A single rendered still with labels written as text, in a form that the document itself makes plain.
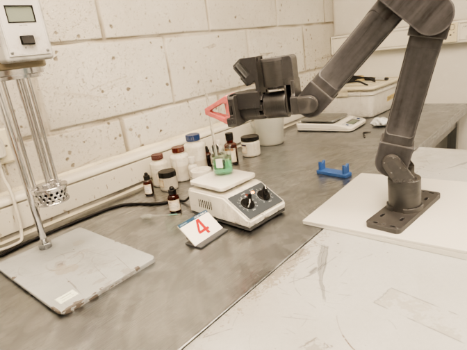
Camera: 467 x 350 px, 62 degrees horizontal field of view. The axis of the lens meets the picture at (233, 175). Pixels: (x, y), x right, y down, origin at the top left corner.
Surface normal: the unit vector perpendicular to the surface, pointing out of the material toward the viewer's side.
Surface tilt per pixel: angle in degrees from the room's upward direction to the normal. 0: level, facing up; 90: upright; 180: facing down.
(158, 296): 0
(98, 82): 90
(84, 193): 90
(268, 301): 0
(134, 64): 90
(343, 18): 90
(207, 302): 0
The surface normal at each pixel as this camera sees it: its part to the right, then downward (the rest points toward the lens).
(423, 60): -0.36, 0.51
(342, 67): -0.32, 0.33
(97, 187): 0.76, 0.11
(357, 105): -0.67, 0.36
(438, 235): -0.16, -0.94
